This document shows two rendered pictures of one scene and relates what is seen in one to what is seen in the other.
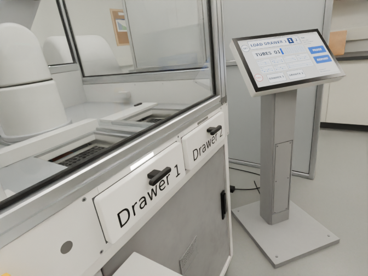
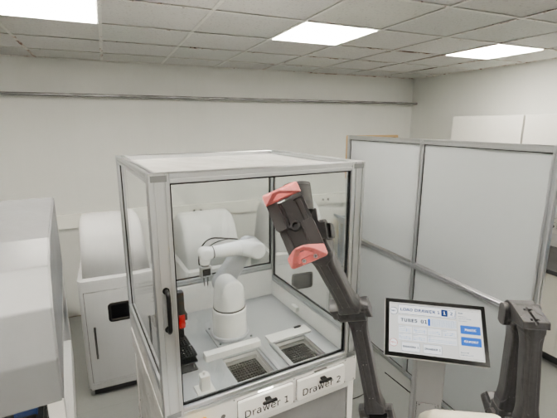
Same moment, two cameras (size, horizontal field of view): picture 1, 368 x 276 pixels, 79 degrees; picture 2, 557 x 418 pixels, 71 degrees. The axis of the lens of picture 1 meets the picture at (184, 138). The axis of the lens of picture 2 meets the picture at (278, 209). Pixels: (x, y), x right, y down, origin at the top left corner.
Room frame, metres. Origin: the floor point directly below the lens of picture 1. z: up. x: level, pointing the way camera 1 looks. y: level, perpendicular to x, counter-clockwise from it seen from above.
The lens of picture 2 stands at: (-0.92, -0.69, 2.17)
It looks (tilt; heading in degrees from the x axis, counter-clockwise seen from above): 12 degrees down; 27
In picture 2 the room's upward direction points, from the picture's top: straight up
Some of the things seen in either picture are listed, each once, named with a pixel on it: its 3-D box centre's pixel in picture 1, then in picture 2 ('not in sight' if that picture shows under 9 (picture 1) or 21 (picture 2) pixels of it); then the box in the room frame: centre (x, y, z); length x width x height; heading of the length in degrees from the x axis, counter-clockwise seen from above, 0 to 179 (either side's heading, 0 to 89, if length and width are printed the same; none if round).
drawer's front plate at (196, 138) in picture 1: (206, 137); (321, 381); (0.74, -0.08, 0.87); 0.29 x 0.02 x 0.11; 146
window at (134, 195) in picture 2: not in sight; (139, 258); (0.37, 0.75, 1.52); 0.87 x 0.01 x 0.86; 56
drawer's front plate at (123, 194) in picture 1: (150, 184); (266, 401); (0.47, 0.10, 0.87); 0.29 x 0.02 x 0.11; 146
